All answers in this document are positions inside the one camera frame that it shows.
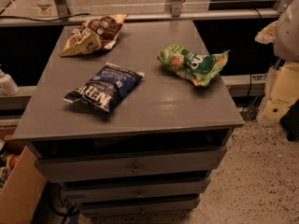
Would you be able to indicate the grey drawer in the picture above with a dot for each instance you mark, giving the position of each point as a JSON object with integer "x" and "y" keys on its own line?
{"x": 136, "y": 190}
{"x": 139, "y": 208}
{"x": 136, "y": 164}

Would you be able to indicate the green rice chip bag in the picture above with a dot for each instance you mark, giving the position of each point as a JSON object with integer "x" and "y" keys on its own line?
{"x": 197, "y": 68}

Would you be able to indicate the brown chip bag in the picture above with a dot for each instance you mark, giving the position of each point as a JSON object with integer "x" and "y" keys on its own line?
{"x": 93, "y": 35}

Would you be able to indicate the bottom grey drawer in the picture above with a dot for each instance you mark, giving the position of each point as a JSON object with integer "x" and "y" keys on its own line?
{"x": 139, "y": 208}

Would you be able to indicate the top grey drawer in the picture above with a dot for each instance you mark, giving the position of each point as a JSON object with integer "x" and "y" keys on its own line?
{"x": 136, "y": 164}

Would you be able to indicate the middle grey drawer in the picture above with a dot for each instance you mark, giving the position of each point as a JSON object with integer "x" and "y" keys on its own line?
{"x": 136, "y": 190}

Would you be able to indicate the white pipe fitting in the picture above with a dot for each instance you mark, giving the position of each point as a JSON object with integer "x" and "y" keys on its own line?
{"x": 8, "y": 84}

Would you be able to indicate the red round object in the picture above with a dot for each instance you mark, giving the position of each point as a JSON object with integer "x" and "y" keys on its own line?
{"x": 13, "y": 161}

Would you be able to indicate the blue kettle chip bag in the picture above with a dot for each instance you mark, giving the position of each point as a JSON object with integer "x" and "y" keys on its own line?
{"x": 107, "y": 88}

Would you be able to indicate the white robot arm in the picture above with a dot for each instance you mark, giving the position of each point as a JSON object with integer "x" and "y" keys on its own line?
{"x": 286, "y": 39}

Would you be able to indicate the grey drawer cabinet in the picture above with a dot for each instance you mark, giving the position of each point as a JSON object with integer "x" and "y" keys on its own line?
{"x": 163, "y": 112}

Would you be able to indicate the cardboard box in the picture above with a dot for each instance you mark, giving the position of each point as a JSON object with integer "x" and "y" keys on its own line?
{"x": 22, "y": 191}

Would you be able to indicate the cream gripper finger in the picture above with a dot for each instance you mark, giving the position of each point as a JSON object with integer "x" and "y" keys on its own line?
{"x": 281, "y": 91}

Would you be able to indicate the metal railing frame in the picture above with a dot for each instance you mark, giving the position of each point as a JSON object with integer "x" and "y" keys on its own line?
{"x": 51, "y": 12}

